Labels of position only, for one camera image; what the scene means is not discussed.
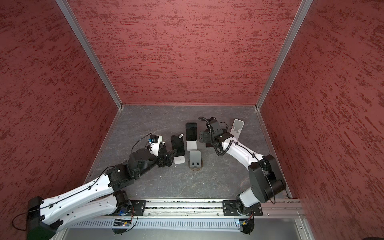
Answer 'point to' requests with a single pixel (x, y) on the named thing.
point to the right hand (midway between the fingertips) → (206, 138)
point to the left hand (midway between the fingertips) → (169, 151)
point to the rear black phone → (191, 131)
